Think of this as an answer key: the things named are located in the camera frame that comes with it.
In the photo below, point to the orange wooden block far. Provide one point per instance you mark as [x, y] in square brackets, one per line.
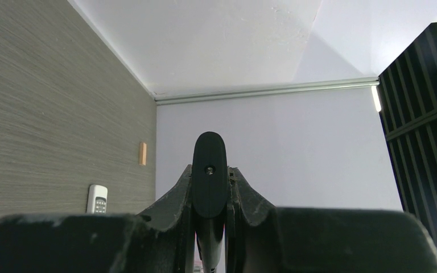
[142, 155]

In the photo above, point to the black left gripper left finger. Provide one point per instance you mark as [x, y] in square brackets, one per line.
[158, 239]

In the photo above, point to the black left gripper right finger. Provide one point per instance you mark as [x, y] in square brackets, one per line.
[261, 237]

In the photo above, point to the white remote control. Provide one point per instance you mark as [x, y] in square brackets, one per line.
[97, 199]

